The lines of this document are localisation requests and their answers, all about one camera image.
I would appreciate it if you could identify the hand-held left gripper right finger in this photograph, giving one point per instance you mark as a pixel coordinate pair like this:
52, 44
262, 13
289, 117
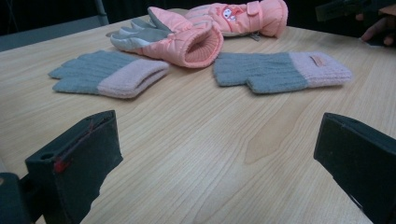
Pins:
361, 161

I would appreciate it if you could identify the pink ski glove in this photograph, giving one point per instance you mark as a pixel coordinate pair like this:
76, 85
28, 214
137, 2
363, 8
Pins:
249, 18
174, 46

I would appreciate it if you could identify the grey pink knit glove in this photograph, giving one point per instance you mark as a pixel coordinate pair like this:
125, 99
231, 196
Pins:
93, 71
264, 71

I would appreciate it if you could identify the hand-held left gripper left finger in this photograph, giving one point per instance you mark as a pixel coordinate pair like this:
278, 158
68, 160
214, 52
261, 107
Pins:
77, 161

